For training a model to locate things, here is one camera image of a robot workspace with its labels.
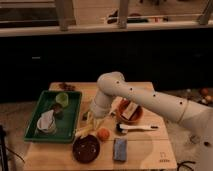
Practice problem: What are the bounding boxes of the green tray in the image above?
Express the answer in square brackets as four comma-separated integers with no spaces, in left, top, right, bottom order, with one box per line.
[24,90,82,143]

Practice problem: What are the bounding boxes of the blue sponge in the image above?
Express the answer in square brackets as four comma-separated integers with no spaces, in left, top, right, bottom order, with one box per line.
[113,138,127,162]

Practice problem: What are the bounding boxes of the wooden block in bowl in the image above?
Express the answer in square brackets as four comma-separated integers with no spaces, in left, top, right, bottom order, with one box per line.
[122,102,139,120]

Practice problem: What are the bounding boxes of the yellow banana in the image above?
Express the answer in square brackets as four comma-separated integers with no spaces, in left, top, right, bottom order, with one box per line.
[75,124,94,137]

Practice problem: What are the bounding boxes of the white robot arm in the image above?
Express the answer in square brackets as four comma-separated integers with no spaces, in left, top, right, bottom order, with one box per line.
[90,72,213,171]

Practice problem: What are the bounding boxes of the orange bowl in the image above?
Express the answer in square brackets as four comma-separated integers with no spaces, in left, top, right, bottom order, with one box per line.
[116,99,143,125]

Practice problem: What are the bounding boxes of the green cucumber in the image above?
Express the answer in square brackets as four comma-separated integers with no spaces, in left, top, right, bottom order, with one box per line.
[82,111,89,120]

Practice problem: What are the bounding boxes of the purple bowl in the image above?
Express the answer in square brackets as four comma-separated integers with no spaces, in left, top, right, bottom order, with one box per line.
[72,135,100,163]

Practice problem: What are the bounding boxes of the orange fruit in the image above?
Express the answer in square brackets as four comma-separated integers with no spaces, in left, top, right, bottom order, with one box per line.
[97,128,110,141]

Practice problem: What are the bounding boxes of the dark small cup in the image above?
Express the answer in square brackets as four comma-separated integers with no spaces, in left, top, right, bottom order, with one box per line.
[51,103,63,119]

